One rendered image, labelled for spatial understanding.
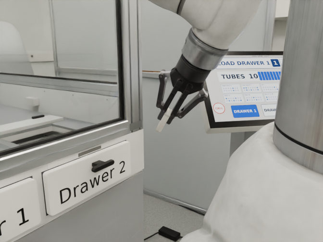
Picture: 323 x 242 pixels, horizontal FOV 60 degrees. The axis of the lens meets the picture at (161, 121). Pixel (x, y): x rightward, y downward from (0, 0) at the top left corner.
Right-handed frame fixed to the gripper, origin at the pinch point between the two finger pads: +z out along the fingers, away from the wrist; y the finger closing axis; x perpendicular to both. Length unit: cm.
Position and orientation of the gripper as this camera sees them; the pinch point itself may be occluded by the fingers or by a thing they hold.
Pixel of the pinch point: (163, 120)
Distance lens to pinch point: 74.8
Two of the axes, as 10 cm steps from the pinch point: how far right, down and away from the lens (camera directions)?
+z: -3.7, 6.6, 6.5
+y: -8.9, -4.4, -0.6
